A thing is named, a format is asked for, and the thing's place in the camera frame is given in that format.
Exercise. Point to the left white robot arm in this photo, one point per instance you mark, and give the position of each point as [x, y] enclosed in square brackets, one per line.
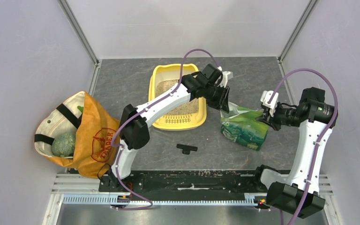
[134, 130]

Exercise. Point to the green litter bag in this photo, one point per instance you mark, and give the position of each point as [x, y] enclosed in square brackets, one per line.
[240, 126]

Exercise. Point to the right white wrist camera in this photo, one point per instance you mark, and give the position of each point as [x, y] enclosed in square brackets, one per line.
[269, 100]

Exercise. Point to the yellow litter box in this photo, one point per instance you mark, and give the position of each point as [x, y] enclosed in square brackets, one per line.
[184, 117]

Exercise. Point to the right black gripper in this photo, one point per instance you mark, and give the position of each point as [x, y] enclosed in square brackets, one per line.
[270, 120]

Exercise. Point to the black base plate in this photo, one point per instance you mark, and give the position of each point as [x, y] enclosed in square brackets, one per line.
[184, 185]

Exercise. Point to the green round melon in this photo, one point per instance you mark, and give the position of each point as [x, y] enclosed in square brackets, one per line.
[64, 145]

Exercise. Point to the aluminium frame rail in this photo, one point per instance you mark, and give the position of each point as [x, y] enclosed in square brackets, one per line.
[74, 183]

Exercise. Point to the black plastic clip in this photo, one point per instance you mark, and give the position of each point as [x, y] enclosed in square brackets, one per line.
[186, 149]

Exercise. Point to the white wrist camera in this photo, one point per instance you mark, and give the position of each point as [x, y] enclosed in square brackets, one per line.
[224, 78]
[269, 100]

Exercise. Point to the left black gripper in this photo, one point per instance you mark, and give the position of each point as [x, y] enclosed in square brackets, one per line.
[222, 103]

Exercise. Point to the orange tote bag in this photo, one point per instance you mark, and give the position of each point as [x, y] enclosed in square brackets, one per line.
[94, 130]

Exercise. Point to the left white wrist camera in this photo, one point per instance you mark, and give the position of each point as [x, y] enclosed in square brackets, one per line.
[224, 78]

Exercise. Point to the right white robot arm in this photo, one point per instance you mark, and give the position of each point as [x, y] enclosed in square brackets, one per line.
[311, 117]

